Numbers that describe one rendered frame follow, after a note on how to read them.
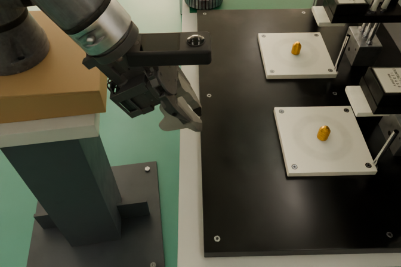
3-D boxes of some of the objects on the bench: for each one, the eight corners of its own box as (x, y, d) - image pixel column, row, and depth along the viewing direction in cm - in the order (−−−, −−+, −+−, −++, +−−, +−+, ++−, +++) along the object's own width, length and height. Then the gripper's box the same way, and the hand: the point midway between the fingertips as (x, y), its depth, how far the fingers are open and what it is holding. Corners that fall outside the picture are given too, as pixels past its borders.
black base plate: (203, 257, 53) (204, 252, 51) (197, 16, 95) (196, 9, 93) (512, 250, 54) (522, 244, 52) (369, 14, 96) (372, 7, 94)
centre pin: (318, 140, 63) (321, 132, 61) (315, 132, 64) (319, 123, 62) (329, 140, 63) (333, 131, 61) (326, 132, 64) (330, 123, 62)
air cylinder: (351, 66, 78) (359, 46, 74) (341, 45, 83) (348, 25, 79) (373, 65, 78) (383, 46, 74) (362, 44, 83) (371, 25, 79)
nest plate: (287, 176, 60) (289, 173, 59) (273, 111, 69) (274, 106, 69) (375, 174, 60) (378, 171, 59) (348, 109, 70) (350, 105, 69)
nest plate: (266, 79, 75) (267, 74, 75) (257, 37, 85) (258, 33, 84) (335, 78, 76) (337, 74, 75) (318, 36, 86) (320, 31, 85)
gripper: (89, 30, 52) (170, 112, 66) (74, 80, 45) (168, 160, 59) (136, 3, 49) (210, 95, 63) (127, 52, 42) (213, 143, 56)
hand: (200, 116), depth 59 cm, fingers open, 3 cm apart
